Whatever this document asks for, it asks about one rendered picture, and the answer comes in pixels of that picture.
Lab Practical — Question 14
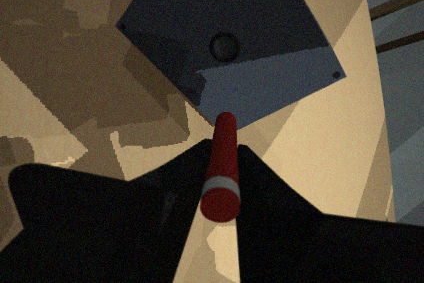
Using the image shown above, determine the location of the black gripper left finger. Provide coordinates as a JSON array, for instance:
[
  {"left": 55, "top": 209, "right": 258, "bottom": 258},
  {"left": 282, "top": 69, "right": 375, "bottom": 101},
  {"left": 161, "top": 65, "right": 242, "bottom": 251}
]
[{"left": 8, "top": 138, "right": 213, "bottom": 283}]

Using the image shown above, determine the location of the dark grey square plate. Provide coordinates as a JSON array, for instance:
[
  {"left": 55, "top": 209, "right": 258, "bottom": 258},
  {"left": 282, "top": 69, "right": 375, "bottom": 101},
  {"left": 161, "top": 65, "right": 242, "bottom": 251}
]
[{"left": 116, "top": 0, "right": 347, "bottom": 130}]

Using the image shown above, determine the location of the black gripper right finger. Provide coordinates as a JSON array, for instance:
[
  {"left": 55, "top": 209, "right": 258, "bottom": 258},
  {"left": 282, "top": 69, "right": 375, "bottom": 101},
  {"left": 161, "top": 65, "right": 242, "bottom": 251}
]
[{"left": 235, "top": 144, "right": 424, "bottom": 283}]

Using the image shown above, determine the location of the dark red peg with grey band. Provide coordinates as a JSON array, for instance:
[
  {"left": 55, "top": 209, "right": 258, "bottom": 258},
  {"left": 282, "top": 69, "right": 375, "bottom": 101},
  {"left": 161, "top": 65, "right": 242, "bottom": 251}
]
[{"left": 200, "top": 112, "right": 241, "bottom": 223}]

